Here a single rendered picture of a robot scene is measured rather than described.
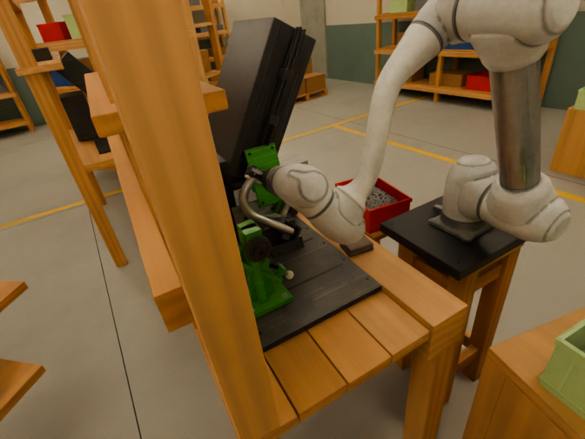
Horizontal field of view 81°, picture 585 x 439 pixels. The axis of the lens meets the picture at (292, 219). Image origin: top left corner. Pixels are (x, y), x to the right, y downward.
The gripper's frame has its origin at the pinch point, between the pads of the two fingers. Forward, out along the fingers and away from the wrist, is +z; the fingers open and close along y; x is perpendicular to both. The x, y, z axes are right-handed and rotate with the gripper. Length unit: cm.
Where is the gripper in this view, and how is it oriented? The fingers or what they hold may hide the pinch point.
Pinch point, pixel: (254, 176)
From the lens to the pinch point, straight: 115.9
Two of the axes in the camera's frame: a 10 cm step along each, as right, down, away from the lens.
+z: -4.4, -1.7, 8.8
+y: -7.8, -4.2, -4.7
